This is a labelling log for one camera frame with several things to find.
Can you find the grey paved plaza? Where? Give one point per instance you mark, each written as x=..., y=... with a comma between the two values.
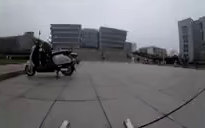
x=123, y=90

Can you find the dark scooter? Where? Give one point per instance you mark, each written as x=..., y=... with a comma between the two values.
x=61, y=60

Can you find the grey multi-block building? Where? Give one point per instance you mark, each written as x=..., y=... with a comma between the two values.
x=66, y=35

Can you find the low distant building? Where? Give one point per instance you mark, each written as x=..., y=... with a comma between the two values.
x=153, y=51

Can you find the robot's own part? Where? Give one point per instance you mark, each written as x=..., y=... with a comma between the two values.
x=64, y=124
x=128, y=123

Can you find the dark low building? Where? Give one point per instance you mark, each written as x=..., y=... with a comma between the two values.
x=13, y=43

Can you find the white tall building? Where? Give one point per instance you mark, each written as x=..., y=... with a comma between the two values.
x=190, y=38

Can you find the grass strip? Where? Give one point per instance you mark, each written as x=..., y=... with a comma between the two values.
x=6, y=61

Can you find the red brick path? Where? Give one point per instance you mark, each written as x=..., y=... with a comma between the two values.
x=3, y=69

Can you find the grey stone kerb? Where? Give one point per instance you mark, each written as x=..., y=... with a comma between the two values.
x=3, y=76

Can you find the grey embankment wall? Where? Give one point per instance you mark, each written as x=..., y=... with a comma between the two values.
x=93, y=55

